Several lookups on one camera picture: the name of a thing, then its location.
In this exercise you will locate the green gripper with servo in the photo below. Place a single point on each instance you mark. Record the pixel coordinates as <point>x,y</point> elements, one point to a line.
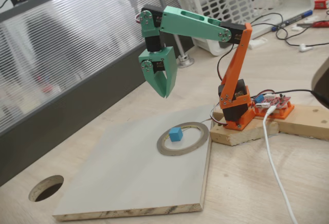
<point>168,63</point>

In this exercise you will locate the blue cube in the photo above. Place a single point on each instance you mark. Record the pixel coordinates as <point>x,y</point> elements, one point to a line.
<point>176,135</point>

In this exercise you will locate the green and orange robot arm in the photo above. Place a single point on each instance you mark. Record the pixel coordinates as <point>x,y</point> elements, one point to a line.
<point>195,26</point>

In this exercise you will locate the short wooden base block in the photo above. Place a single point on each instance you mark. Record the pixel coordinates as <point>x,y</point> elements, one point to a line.
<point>244,134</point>

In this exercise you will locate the white plastic printed part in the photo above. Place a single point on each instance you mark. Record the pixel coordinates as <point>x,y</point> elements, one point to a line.
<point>257,43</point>

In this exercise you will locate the frosted glass desk partition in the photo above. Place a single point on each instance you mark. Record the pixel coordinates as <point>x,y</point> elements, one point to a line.
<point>64,54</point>

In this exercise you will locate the white chipboard panel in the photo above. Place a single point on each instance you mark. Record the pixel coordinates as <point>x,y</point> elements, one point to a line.
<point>115,170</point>

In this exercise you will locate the red controller circuit board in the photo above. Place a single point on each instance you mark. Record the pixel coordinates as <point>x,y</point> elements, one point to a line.
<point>273,102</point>

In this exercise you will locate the orange circuit board holder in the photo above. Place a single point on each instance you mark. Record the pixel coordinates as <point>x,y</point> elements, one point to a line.
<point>282,113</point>

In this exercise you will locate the small white plastic piece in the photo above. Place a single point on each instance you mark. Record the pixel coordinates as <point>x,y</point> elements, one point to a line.
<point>310,19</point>
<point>297,27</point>

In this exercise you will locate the white earbud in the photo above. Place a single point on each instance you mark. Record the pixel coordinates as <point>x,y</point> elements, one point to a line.
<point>304,47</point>

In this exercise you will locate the blue capped marker pen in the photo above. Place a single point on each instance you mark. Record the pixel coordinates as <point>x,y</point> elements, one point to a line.
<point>295,18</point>

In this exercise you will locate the long wooden base plank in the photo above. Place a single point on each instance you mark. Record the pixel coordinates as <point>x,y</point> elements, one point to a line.
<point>306,123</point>

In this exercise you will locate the grey curved object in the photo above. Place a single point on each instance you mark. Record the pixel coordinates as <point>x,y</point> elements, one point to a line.
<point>321,77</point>

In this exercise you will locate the small red box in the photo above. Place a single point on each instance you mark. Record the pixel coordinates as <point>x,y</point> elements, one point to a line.
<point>321,3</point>

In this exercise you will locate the grey metal partition post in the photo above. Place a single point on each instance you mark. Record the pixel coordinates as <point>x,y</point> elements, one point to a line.
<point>185,60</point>

